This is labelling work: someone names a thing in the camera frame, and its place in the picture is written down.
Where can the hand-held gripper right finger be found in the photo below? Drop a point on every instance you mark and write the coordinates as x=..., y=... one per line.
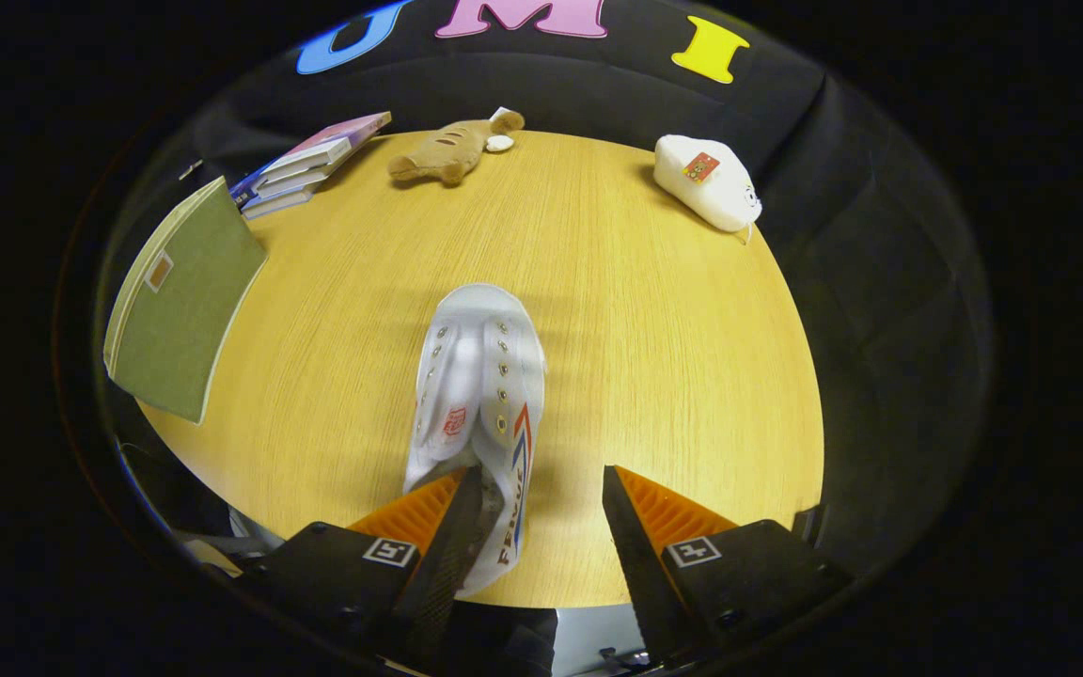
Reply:
x=650, y=583

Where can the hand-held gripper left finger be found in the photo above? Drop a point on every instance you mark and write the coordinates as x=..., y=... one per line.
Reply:
x=438, y=583

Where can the white canvas shoe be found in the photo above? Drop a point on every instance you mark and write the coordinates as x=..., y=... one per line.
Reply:
x=476, y=357

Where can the black backdrop cloth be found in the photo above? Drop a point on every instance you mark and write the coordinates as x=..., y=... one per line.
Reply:
x=880, y=282

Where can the white plush toy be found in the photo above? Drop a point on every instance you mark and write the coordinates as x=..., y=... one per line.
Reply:
x=706, y=193

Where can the pale blue book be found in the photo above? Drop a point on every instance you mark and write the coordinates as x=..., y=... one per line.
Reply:
x=278, y=202

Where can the white book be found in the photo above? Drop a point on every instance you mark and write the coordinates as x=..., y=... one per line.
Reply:
x=292, y=177

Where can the brown bread plush toy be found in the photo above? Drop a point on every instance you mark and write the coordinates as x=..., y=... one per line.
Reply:
x=447, y=150

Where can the pink cover book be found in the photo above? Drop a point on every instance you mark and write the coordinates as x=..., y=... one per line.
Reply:
x=344, y=132

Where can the silver clip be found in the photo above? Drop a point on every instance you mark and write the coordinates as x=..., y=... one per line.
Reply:
x=190, y=169

